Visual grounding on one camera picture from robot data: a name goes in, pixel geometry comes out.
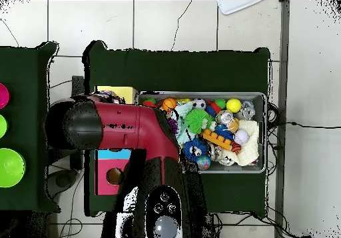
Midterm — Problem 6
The white baseball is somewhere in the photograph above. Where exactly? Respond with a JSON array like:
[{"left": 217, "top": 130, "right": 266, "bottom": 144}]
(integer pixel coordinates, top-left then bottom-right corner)
[{"left": 234, "top": 129, "right": 250, "bottom": 145}]

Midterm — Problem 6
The small green bowl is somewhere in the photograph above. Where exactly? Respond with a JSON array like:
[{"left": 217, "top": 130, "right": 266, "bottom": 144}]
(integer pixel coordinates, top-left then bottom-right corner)
[{"left": 0, "top": 114, "right": 8, "bottom": 139}]

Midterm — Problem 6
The blue spiky toy with eyes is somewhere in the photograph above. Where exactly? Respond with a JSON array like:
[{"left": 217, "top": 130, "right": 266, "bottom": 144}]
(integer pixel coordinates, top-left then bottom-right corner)
[{"left": 182, "top": 139, "right": 208, "bottom": 163}]

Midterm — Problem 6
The white tray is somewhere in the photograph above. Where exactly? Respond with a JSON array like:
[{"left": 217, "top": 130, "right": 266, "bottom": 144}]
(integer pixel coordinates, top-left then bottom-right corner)
[{"left": 216, "top": 0, "right": 264, "bottom": 15}]

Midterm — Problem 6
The grey rounded stand foot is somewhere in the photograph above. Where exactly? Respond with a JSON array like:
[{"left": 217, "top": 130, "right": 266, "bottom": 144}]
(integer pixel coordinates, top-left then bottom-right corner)
[{"left": 46, "top": 168, "right": 79, "bottom": 199}]

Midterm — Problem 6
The green spiky rubber ball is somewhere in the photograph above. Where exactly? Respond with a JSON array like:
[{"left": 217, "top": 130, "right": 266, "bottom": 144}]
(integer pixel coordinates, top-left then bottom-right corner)
[{"left": 184, "top": 108, "right": 214, "bottom": 135}]

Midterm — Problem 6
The shallow silver mesh bin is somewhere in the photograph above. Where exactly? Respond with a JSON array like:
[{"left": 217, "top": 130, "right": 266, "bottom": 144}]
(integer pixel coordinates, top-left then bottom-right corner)
[{"left": 137, "top": 91, "right": 268, "bottom": 174}]

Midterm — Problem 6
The wooden box with three holes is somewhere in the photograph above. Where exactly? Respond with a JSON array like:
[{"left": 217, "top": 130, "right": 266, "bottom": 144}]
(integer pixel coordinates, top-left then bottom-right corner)
[{"left": 95, "top": 85, "right": 138, "bottom": 196}]

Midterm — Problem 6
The mint green cloth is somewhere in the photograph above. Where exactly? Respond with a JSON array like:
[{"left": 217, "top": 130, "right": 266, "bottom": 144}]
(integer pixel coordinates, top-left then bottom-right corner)
[{"left": 172, "top": 101, "right": 201, "bottom": 147}]

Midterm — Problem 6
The dark green tablecloth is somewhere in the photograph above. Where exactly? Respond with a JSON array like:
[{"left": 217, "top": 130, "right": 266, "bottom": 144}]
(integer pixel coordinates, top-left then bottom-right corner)
[
  {"left": 0, "top": 41, "right": 60, "bottom": 213},
  {"left": 83, "top": 40, "right": 271, "bottom": 219}
]

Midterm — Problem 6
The grey metal post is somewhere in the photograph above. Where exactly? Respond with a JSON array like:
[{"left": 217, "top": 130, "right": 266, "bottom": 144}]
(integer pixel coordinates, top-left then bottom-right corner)
[{"left": 274, "top": 0, "right": 290, "bottom": 238}]

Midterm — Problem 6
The small soccer ball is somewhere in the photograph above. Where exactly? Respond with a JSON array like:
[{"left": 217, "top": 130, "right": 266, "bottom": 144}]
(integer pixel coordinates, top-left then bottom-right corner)
[{"left": 192, "top": 97, "right": 207, "bottom": 111}]

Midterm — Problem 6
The orange plastic building brick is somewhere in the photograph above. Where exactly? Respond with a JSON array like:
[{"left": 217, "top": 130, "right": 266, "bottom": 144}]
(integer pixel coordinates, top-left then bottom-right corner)
[{"left": 200, "top": 128, "right": 232, "bottom": 151}]

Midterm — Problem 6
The yellow ball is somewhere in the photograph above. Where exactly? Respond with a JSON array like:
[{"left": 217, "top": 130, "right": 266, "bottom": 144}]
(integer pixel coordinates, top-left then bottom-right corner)
[{"left": 226, "top": 98, "right": 242, "bottom": 114}]

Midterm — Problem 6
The polka dot cloth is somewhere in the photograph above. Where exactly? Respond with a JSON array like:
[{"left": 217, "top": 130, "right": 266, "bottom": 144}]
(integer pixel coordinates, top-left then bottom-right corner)
[{"left": 91, "top": 89, "right": 126, "bottom": 104}]

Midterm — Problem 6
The black power cable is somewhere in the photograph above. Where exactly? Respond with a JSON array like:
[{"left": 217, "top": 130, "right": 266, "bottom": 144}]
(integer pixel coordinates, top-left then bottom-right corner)
[{"left": 268, "top": 121, "right": 341, "bottom": 130}]

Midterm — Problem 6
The pink bowl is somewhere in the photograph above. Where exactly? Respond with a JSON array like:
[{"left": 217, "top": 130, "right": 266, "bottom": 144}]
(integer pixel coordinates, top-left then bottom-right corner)
[{"left": 0, "top": 83, "right": 11, "bottom": 110}]

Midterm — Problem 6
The orange mini basketball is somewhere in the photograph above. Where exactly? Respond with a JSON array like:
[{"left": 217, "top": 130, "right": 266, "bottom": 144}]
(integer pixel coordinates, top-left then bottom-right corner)
[{"left": 162, "top": 97, "right": 177, "bottom": 113}]

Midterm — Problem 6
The black stand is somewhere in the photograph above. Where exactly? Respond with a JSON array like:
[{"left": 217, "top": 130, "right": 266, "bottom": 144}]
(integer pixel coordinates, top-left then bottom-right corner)
[{"left": 47, "top": 75, "right": 85, "bottom": 171}]

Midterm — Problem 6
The large green bowl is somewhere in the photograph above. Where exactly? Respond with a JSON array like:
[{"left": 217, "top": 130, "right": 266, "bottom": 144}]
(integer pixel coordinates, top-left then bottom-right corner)
[{"left": 0, "top": 147, "right": 27, "bottom": 189}]

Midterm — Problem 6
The purple spiky toy with eyes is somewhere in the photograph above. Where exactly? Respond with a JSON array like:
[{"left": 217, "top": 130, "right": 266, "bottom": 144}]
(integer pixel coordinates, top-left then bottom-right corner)
[{"left": 167, "top": 118, "right": 179, "bottom": 135}]

